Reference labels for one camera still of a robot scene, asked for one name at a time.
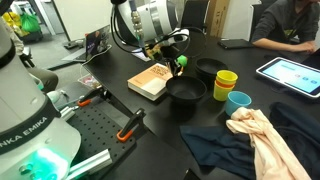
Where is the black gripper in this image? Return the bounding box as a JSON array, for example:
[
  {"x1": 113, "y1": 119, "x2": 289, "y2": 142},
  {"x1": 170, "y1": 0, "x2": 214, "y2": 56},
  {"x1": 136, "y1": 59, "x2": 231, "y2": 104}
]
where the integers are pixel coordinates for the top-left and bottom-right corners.
[{"x1": 159, "y1": 43, "x2": 185, "y2": 78}]

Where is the green ball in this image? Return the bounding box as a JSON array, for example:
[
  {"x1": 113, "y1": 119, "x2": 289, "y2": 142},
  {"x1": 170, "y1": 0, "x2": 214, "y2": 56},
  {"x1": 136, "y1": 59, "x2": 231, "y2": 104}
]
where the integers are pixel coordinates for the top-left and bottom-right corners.
[{"x1": 176, "y1": 54, "x2": 189, "y2": 68}]

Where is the black bowl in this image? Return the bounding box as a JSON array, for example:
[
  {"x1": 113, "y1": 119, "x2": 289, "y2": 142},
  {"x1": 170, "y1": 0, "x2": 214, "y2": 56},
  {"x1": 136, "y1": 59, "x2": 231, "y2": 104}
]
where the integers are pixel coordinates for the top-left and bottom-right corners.
[
  {"x1": 196, "y1": 69, "x2": 228, "y2": 82},
  {"x1": 194, "y1": 57, "x2": 229, "y2": 76},
  {"x1": 165, "y1": 75, "x2": 208, "y2": 105}
]

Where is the orange hardcover book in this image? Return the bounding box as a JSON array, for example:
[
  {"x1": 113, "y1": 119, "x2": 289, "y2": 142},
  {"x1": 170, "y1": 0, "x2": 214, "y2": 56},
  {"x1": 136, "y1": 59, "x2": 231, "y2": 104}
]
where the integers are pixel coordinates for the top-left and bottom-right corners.
[{"x1": 127, "y1": 62, "x2": 174, "y2": 102}]

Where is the orange plastic cup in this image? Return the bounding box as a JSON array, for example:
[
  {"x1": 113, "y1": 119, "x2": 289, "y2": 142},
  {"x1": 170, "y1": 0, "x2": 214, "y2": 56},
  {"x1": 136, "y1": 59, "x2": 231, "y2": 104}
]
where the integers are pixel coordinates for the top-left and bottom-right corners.
[{"x1": 215, "y1": 79, "x2": 236, "y2": 90}]

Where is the yellow-green plastic cup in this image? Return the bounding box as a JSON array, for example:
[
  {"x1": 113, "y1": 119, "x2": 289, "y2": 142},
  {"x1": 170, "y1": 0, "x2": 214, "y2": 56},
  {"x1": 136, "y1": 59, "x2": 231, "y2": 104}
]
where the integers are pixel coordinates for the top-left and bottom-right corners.
[
  {"x1": 213, "y1": 81, "x2": 234, "y2": 102},
  {"x1": 215, "y1": 69, "x2": 239, "y2": 86}
]

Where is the black office chair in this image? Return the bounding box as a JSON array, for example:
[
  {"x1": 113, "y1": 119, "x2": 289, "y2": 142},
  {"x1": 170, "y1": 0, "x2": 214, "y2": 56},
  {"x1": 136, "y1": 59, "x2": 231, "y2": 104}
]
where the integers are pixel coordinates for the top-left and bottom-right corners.
[{"x1": 181, "y1": 0, "x2": 211, "y2": 35}]

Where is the black tablet case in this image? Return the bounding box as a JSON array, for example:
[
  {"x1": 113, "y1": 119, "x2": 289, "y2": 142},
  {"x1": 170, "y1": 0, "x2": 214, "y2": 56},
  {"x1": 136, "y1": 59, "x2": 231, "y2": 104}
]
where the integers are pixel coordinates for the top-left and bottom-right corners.
[{"x1": 217, "y1": 38, "x2": 256, "y2": 50}]

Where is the cardboard box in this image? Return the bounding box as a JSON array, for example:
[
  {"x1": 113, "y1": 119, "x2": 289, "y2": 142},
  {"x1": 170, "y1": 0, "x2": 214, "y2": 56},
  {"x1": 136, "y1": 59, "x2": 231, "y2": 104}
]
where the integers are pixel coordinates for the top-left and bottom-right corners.
[{"x1": 204, "y1": 0, "x2": 231, "y2": 38}]

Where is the blue plastic cup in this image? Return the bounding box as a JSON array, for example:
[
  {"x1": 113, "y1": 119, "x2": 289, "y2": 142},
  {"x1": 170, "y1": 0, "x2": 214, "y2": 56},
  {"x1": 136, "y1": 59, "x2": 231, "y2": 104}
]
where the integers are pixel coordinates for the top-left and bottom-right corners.
[{"x1": 225, "y1": 90, "x2": 253, "y2": 117}]

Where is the laptop with stickers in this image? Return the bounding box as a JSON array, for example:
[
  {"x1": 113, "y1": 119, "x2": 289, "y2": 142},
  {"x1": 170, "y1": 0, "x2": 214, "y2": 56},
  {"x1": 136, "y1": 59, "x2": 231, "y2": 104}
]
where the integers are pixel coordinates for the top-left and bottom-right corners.
[{"x1": 61, "y1": 24, "x2": 112, "y2": 63}]

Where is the pink printed packet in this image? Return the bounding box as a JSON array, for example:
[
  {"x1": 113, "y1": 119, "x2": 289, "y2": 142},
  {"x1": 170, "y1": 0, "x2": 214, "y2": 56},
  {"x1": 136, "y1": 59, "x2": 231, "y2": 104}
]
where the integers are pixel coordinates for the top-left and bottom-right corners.
[{"x1": 77, "y1": 73, "x2": 103, "y2": 90}]

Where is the dark blue cloth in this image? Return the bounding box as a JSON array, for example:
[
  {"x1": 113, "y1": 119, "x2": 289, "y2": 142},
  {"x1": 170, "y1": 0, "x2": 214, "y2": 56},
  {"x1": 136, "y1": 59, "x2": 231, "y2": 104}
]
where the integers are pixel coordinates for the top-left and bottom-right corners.
[{"x1": 179, "y1": 101, "x2": 320, "y2": 180}]

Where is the black perforated breadboard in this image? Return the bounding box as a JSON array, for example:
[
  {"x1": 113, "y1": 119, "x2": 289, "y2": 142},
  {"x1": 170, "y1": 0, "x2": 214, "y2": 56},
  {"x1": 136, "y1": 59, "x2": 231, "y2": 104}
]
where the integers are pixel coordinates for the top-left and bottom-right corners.
[{"x1": 54, "y1": 99, "x2": 138, "y2": 174}]

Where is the pink cloth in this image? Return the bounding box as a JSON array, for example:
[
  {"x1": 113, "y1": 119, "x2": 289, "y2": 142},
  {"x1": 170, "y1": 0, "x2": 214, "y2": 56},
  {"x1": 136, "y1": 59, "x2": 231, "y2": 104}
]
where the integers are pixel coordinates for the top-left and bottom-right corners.
[{"x1": 225, "y1": 107, "x2": 313, "y2": 180}]

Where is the white tablet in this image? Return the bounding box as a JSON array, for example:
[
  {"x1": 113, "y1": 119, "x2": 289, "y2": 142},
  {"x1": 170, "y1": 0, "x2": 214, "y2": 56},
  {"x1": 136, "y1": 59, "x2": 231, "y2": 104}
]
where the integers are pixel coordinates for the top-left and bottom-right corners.
[{"x1": 255, "y1": 56, "x2": 320, "y2": 100}]

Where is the person in dark shirt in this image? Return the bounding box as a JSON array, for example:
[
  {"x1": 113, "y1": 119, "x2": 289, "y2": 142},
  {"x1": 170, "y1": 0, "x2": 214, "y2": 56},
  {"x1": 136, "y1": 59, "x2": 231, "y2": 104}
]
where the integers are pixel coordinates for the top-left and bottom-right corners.
[{"x1": 251, "y1": 0, "x2": 320, "y2": 54}]

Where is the aluminium extrusion bar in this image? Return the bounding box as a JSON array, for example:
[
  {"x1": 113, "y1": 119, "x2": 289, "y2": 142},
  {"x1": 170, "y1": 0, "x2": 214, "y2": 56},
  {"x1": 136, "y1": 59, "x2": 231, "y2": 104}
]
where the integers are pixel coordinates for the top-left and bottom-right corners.
[{"x1": 66, "y1": 148, "x2": 113, "y2": 180}]

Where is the person in khaki trousers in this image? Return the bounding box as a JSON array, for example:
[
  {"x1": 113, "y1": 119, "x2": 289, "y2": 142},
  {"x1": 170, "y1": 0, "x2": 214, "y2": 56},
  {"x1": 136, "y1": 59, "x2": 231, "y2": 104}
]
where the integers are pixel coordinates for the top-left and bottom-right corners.
[{"x1": 9, "y1": 26, "x2": 60, "y2": 94}]

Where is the green plastic bag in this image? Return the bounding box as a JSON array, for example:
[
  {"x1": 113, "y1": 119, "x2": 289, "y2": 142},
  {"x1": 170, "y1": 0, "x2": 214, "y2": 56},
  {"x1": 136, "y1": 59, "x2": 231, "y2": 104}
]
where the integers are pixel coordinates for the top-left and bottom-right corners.
[{"x1": 19, "y1": 12, "x2": 42, "y2": 34}]

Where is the yellow plastic bag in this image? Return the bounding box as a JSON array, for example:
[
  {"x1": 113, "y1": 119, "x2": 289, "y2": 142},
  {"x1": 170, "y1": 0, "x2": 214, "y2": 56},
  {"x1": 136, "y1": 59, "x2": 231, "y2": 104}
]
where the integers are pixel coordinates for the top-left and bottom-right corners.
[{"x1": 2, "y1": 11, "x2": 23, "y2": 33}]

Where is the thin robot cable bundle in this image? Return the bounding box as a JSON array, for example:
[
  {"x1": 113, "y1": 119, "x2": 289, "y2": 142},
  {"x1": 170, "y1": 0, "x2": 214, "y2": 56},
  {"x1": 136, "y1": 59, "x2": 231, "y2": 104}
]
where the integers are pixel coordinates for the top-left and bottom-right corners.
[{"x1": 109, "y1": 0, "x2": 208, "y2": 61}]

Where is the black clamp orange handle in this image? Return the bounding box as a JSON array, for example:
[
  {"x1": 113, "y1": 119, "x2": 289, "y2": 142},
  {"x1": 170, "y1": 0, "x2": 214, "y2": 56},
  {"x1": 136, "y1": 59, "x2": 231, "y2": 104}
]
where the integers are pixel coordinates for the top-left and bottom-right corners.
[
  {"x1": 116, "y1": 108, "x2": 147, "y2": 143},
  {"x1": 77, "y1": 85, "x2": 111, "y2": 108}
]

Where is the white laptop cable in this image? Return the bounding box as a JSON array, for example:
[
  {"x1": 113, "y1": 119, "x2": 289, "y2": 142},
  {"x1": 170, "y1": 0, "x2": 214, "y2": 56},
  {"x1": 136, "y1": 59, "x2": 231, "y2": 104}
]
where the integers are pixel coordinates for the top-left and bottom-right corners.
[{"x1": 79, "y1": 44, "x2": 113, "y2": 79}]

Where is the thick black hose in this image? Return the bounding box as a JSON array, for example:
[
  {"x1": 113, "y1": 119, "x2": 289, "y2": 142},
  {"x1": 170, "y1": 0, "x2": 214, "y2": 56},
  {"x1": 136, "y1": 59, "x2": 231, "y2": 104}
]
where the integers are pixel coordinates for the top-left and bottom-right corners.
[{"x1": 0, "y1": 0, "x2": 15, "y2": 16}]

